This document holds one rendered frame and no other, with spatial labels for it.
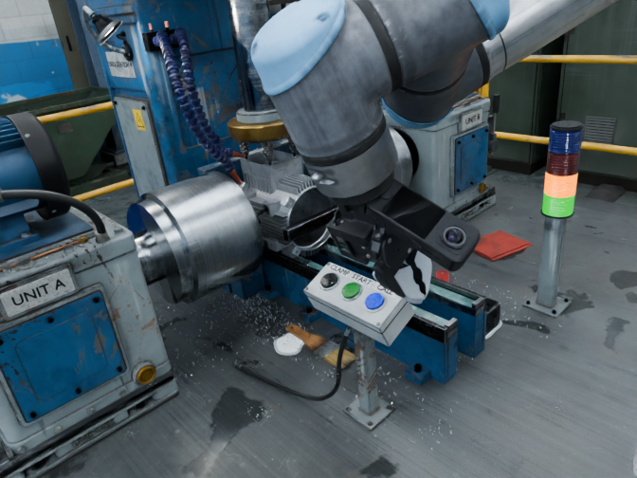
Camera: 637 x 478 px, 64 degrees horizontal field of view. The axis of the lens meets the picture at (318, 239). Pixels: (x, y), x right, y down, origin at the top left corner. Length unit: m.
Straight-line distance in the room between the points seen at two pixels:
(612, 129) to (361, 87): 3.78
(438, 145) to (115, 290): 0.94
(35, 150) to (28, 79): 5.35
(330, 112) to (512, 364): 0.77
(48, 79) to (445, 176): 5.27
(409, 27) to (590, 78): 3.74
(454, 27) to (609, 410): 0.76
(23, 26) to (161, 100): 5.00
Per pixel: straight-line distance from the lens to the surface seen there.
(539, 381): 1.07
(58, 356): 0.95
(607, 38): 4.11
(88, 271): 0.92
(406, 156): 1.39
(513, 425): 0.98
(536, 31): 0.64
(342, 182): 0.48
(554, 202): 1.14
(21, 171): 0.93
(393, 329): 0.78
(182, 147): 1.34
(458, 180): 1.57
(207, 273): 1.04
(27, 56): 6.26
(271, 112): 1.19
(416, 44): 0.45
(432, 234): 0.51
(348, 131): 0.46
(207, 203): 1.05
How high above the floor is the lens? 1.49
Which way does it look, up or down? 25 degrees down
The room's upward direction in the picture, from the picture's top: 6 degrees counter-clockwise
